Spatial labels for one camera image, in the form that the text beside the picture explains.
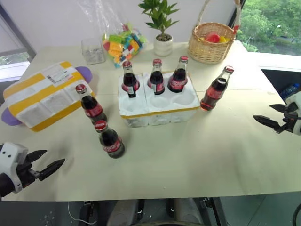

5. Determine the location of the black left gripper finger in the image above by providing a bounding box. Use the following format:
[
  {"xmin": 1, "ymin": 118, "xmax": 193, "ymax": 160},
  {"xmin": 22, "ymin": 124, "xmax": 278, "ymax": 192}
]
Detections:
[
  {"xmin": 25, "ymin": 149, "xmax": 48, "ymax": 166},
  {"xmin": 38, "ymin": 158, "xmax": 66, "ymax": 182}
]

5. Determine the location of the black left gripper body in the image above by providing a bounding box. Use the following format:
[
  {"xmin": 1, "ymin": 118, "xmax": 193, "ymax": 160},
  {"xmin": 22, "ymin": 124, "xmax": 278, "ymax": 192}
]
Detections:
[{"xmin": 15, "ymin": 160, "xmax": 41, "ymax": 189}]

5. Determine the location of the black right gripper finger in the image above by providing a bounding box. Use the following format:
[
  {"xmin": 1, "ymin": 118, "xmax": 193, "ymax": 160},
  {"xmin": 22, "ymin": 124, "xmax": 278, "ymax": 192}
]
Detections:
[
  {"xmin": 269, "ymin": 103, "xmax": 288, "ymax": 113},
  {"xmin": 253, "ymin": 115, "xmax": 283, "ymax": 134}
]

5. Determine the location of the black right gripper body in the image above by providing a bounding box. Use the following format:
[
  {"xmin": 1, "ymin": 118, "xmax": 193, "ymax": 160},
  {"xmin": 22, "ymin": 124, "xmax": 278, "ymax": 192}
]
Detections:
[{"xmin": 280, "ymin": 103, "xmax": 299, "ymax": 134}]

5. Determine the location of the white package with yellow tape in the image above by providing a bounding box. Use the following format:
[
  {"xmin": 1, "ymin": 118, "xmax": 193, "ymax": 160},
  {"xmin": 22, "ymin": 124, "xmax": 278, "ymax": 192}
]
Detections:
[{"xmin": 2, "ymin": 61, "xmax": 96, "ymax": 133}]

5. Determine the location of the glass cola bottle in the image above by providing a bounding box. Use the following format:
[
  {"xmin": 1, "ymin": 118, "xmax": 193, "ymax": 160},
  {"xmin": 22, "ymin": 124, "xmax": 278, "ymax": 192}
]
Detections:
[
  {"xmin": 147, "ymin": 58, "xmax": 166, "ymax": 96},
  {"xmin": 94, "ymin": 119, "xmax": 126, "ymax": 159},
  {"xmin": 167, "ymin": 55, "xmax": 190, "ymax": 93},
  {"xmin": 120, "ymin": 60, "xmax": 140, "ymax": 98},
  {"xmin": 199, "ymin": 65, "xmax": 235, "ymax": 112},
  {"xmin": 75, "ymin": 84, "xmax": 109, "ymax": 126}
]

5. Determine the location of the white foam bottle tray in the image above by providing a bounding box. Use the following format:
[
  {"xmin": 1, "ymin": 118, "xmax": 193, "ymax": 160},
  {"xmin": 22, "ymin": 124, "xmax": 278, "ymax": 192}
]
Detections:
[{"xmin": 116, "ymin": 70, "xmax": 201, "ymax": 129}]

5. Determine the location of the blue labelled plastic bottle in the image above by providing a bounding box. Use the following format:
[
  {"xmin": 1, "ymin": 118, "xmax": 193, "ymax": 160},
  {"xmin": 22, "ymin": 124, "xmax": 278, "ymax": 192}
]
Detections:
[{"xmin": 279, "ymin": 83, "xmax": 301, "ymax": 100}]

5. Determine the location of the dark open bin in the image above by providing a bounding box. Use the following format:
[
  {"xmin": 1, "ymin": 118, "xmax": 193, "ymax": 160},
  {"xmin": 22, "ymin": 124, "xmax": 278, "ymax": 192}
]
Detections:
[{"xmin": 260, "ymin": 68, "xmax": 301, "ymax": 100}]

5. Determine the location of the purple flat tray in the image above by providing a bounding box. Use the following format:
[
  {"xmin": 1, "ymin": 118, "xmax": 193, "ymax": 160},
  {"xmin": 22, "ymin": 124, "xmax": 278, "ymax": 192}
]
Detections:
[{"xmin": 0, "ymin": 66, "xmax": 93, "ymax": 127}]

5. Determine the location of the red toy fruit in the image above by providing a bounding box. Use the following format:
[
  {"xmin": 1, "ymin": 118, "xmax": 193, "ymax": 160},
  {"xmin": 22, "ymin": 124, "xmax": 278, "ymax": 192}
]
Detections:
[{"xmin": 205, "ymin": 32, "xmax": 222, "ymax": 44}]

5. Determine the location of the clear glass container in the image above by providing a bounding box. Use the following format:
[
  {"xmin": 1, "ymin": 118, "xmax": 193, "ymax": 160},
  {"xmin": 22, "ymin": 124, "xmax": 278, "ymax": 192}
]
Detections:
[{"xmin": 81, "ymin": 38, "xmax": 106, "ymax": 65}]

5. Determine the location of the green plant in white pot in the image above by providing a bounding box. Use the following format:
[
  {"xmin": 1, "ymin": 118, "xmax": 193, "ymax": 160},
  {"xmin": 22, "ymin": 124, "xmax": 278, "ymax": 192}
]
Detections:
[{"xmin": 138, "ymin": 0, "xmax": 180, "ymax": 57}]

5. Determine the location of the bag of colourful building blocks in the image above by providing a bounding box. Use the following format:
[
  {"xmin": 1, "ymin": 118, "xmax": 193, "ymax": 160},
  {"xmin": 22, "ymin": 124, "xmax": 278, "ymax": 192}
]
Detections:
[{"xmin": 101, "ymin": 20, "xmax": 149, "ymax": 69}]

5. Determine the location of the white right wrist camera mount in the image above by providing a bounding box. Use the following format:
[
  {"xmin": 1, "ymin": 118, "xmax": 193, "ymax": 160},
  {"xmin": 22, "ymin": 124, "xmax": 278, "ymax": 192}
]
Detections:
[{"xmin": 285, "ymin": 90, "xmax": 301, "ymax": 136}]

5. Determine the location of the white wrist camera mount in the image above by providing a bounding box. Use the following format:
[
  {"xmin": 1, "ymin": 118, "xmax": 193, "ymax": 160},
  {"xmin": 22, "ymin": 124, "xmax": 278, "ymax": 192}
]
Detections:
[
  {"xmin": 285, "ymin": 90, "xmax": 301, "ymax": 136},
  {"xmin": 0, "ymin": 142, "xmax": 29, "ymax": 194}
]

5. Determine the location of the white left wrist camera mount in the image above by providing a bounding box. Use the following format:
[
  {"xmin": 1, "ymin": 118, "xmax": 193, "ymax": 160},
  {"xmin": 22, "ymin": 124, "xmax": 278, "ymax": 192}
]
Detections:
[{"xmin": 0, "ymin": 142, "xmax": 29, "ymax": 194}]

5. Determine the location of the thin white cable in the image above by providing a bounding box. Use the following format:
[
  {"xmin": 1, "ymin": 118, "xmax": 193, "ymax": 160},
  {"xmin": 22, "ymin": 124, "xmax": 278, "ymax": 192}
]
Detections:
[{"xmin": 67, "ymin": 201, "xmax": 95, "ymax": 225}]

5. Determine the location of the black table leg bracket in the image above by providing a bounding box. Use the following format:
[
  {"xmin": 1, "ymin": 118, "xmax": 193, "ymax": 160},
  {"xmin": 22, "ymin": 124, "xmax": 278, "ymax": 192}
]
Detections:
[
  {"xmin": 199, "ymin": 197, "xmax": 227, "ymax": 226},
  {"xmin": 79, "ymin": 200, "xmax": 100, "ymax": 226}
]

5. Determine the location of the wicker basket with handle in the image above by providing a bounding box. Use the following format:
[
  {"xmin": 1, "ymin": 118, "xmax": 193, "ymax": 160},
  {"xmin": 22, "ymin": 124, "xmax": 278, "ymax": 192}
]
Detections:
[{"xmin": 187, "ymin": 0, "xmax": 243, "ymax": 65}]

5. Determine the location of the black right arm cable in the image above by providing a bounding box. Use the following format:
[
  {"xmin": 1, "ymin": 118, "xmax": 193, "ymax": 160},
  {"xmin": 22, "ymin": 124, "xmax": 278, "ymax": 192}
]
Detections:
[{"xmin": 292, "ymin": 207, "xmax": 301, "ymax": 226}]

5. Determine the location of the dark window frame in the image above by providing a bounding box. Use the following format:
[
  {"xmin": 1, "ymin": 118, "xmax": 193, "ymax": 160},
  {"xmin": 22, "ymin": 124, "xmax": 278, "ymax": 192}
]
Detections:
[{"xmin": 0, "ymin": 4, "xmax": 38, "ymax": 62}]

